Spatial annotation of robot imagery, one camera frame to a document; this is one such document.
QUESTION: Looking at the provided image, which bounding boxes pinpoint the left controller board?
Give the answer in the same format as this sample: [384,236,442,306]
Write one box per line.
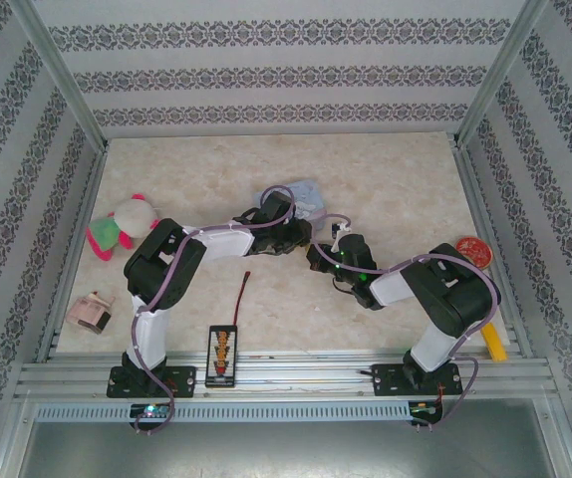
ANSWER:
[130,402,171,420]

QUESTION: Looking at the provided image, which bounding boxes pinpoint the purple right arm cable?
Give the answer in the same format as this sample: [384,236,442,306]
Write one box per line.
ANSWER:
[310,213,500,432]

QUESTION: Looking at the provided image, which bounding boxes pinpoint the pink and white plush toy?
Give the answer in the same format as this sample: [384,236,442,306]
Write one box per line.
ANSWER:
[85,193,161,263]

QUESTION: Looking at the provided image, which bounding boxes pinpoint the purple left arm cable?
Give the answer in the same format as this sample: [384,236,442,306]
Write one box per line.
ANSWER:
[131,184,300,437]

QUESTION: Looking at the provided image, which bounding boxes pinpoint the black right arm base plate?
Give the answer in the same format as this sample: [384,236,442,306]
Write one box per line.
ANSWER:
[371,362,461,398]

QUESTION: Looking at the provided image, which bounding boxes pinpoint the aluminium side rail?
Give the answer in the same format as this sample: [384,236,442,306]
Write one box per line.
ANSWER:
[35,148,111,364]
[452,143,534,358]

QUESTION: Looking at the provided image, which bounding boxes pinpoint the blue cartoon tin box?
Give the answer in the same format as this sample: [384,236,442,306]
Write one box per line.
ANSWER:
[285,179,328,231]

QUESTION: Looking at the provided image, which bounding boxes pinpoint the aluminium frame post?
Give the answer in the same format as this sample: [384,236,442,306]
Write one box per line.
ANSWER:
[9,0,109,150]
[455,0,550,146]

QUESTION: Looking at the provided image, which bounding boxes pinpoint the red tape roll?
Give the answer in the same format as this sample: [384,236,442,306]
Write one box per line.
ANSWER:
[453,236,494,271]

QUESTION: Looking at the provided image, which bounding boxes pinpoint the yellow block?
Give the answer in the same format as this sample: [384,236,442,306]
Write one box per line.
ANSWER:
[481,322,510,362]

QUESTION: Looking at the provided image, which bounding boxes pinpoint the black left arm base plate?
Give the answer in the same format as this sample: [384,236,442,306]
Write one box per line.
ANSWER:
[106,365,198,399]

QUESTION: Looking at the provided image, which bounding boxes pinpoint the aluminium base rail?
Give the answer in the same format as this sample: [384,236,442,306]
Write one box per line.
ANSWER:
[14,351,561,402]

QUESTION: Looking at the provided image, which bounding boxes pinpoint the small pink carton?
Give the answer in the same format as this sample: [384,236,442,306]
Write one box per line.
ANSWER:
[65,291,117,336]

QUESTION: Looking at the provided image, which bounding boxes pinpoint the white slotted cable duct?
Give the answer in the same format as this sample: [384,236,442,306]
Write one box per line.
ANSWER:
[33,401,413,423]

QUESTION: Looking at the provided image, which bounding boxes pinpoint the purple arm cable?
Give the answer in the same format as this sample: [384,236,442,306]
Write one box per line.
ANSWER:
[310,213,500,432]
[131,184,300,437]

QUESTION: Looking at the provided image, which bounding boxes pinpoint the black charger board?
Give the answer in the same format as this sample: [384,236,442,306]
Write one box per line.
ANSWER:
[204,324,239,389]

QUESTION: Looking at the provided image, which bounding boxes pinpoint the red wire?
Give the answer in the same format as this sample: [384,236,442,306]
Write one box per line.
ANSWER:
[230,271,252,328]

